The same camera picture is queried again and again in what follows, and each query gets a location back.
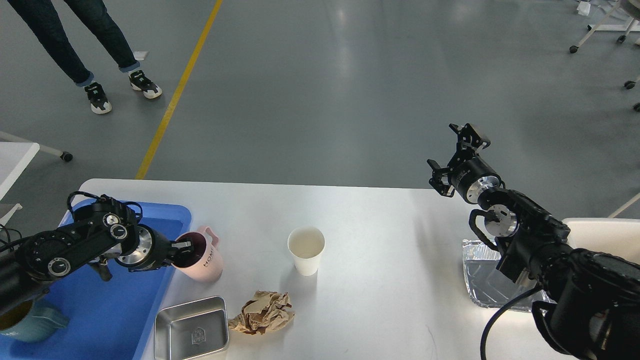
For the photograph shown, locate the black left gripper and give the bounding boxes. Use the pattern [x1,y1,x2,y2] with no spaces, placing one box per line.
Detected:
[116,225,194,272]

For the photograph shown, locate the person in dark jeans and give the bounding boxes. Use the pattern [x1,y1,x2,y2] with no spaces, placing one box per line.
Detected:
[7,0,163,115]

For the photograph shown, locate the blue plastic tray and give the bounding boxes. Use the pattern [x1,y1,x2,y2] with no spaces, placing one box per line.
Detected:
[0,198,193,360]

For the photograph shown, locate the crumpled brown paper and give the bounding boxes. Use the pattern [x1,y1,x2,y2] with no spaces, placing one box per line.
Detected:
[227,291,295,335]

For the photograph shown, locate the white wheeled cart frame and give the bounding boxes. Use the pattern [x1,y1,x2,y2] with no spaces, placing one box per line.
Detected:
[569,0,640,54]

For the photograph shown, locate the square stainless steel tin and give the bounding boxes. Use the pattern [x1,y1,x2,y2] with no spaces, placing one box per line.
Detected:
[154,296,230,360]

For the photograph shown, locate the white side table left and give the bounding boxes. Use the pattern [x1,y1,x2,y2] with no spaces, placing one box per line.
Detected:
[0,131,74,226]

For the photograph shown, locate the black chair caster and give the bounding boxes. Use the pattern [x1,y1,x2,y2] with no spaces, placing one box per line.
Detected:
[623,76,640,112]

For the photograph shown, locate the white plastic bin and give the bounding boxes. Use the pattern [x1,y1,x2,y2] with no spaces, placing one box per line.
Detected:
[563,218,640,264]

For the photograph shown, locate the teal ceramic mug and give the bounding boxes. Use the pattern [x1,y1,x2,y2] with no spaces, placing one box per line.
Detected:
[0,299,70,343]

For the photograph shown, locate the white paper cup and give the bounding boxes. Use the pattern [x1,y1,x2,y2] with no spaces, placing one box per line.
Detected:
[287,226,326,276]

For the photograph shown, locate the white paper scrap on floor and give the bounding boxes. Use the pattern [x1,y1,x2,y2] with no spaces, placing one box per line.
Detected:
[133,50,149,62]

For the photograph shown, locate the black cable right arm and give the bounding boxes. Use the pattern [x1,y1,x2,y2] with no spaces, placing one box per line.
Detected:
[480,285,543,360]

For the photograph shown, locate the pink ribbed mug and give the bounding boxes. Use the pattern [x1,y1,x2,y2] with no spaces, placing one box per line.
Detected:
[173,225,224,283]

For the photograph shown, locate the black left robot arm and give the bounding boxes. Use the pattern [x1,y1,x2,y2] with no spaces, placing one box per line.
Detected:
[1,191,196,313]

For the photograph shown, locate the black cables at left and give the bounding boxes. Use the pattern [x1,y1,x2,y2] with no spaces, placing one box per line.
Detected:
[0,224,21,251]

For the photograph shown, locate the aluminium foil tray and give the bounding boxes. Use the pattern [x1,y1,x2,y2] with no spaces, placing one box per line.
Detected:
[461,239,537,309]

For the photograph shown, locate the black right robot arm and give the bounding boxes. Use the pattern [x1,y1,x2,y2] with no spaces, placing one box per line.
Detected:
[427,123,640,360]

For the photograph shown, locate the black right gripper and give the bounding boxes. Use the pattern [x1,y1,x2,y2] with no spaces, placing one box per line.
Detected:
[427,123,503,204]

